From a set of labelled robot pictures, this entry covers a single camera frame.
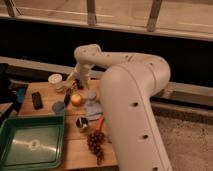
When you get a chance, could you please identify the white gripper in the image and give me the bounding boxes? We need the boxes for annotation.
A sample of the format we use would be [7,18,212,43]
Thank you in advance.
[66,68,90,89]

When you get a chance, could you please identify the dark handled brush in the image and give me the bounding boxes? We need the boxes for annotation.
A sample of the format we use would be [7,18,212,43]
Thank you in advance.
[64,83,76,106]

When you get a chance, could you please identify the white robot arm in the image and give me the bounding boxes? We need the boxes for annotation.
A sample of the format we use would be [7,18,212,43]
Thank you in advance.
[68,44,173,171]

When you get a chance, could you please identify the white paper cup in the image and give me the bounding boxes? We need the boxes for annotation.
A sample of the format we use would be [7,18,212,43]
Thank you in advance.
[48,74,63,92]

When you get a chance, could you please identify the small black clip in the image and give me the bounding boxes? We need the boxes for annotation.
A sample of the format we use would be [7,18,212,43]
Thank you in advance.
[75,79,84,90]

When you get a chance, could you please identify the blue round lid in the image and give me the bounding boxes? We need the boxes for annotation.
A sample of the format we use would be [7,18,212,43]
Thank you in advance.
[52,101,66,114]

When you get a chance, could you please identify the grey blue cloth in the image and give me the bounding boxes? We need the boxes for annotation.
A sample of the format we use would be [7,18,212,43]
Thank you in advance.
[84,92,103,121]

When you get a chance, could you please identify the orange carrot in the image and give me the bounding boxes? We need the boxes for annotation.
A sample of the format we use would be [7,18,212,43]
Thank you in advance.
[96,117,104,131]

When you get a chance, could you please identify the dark chair at left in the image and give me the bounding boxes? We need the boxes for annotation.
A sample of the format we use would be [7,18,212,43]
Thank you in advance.
[0,63,29,127]

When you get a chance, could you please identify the bunch of dark grapes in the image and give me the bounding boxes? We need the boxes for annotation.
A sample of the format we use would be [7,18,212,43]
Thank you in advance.
[87,131,105,165]

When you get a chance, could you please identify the wooden table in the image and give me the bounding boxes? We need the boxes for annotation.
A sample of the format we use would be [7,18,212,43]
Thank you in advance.
[19,82,117,171]

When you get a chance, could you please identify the green plastic tray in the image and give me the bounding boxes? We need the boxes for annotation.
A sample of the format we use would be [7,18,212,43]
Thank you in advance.
[0,115,65,171]

